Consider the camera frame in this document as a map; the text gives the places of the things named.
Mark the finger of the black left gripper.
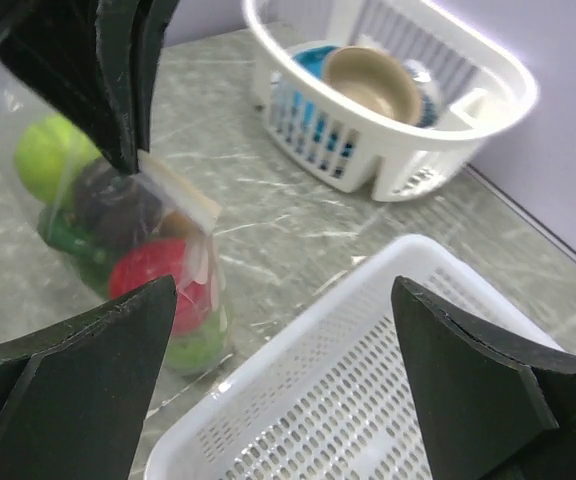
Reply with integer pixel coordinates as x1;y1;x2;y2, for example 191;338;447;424
132;0;179;151
0;1;136;175

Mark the light green fake lime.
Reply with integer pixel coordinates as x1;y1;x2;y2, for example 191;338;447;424
164;308;230;376

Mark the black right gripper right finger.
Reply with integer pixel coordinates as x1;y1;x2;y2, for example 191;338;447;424
391;276;576;479

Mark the beige bowl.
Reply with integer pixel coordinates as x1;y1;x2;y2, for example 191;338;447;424
322;46;423;125

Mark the brown fake kiwi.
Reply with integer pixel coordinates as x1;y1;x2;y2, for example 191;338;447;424
158;211;204;241

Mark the white rectangular mesh basket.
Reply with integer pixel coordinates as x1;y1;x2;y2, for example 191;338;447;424
144;234;553;480

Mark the green fake apple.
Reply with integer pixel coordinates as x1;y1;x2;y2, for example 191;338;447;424
14;114;101;211

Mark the red fake fruit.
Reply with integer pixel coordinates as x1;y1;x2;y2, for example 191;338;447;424
107;238;212;336

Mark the blue white patterned cup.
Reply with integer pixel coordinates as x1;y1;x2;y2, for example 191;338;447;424
403;59;444;128

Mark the dark purple fake plum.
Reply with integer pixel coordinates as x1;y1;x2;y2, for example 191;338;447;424
72;157;163;252

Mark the clear polka dot zip bag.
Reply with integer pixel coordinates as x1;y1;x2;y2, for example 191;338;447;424
0;72;234;376

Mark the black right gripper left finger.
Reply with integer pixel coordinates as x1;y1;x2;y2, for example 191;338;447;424
0;280;174;479

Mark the white oval dish rack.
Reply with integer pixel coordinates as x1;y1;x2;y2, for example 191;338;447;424
241;1;539;202

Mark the teal plate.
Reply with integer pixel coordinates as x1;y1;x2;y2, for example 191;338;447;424
287;43;359;176

